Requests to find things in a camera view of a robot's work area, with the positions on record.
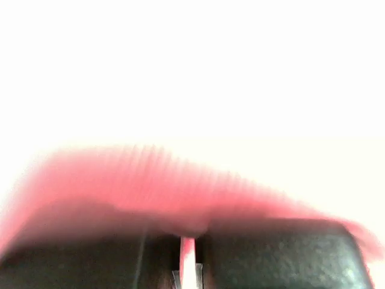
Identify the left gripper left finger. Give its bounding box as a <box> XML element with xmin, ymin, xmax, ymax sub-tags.
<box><xmin>0</xmin><ymin>207</ymin><xmax>181</xmax><ymax>289</ymax></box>

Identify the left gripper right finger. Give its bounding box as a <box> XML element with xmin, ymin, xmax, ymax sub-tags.
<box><xmin>197</xmin><ymin>219</ymin><xmax>373</xmax><ymax>288</ymax></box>

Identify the red t shirt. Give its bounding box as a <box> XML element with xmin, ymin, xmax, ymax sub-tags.
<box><xmin>1</xmin><ymin>146</ymin><xmax>384</xmax><ymax>288</ymax></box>

